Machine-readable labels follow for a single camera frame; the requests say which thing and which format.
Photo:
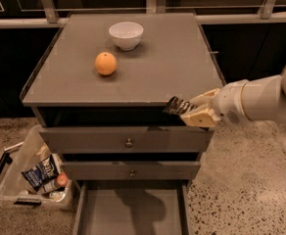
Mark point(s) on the white ceramic bowl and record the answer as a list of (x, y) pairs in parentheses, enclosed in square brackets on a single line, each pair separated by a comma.
[(126, 35)]

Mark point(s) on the metal railing frame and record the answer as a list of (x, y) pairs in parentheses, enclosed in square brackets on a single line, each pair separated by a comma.
[(49, 13)]

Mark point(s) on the grey drawer cabinet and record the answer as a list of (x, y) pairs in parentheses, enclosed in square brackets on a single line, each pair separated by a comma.
[(172, 59)]

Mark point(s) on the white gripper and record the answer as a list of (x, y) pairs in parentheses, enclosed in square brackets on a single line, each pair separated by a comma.
[(229, 102)]

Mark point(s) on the grey middle drawer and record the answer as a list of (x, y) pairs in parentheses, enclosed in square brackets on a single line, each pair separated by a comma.
[(131, 170)]

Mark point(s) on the grey bottom drawer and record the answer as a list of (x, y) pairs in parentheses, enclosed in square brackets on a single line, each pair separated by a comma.
[(139, 207)]

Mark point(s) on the clear plastic bin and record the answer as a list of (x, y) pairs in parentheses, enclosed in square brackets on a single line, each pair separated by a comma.
[(16, 189)]

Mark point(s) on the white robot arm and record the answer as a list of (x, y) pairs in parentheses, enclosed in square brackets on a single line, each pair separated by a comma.
[(263, 99)]

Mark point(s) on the grey top drawer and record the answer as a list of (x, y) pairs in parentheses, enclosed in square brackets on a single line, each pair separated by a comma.
[(142, 139)]

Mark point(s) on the black rxbar chocolate bar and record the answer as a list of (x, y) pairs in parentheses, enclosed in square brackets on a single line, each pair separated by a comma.
[(177, 106)]

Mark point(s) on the orange fruit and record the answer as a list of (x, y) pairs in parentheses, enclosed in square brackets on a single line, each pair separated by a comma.
[(105, 63)]

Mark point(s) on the grey drawer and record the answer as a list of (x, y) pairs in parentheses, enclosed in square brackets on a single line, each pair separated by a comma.
[(142, 139), (131, 170), (139, 207)]

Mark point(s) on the red apple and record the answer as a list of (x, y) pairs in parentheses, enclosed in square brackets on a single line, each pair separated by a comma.
[(62, 180)]

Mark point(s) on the blue kettle chips bag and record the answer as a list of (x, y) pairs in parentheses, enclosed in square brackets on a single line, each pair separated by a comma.
[(43, 172)]

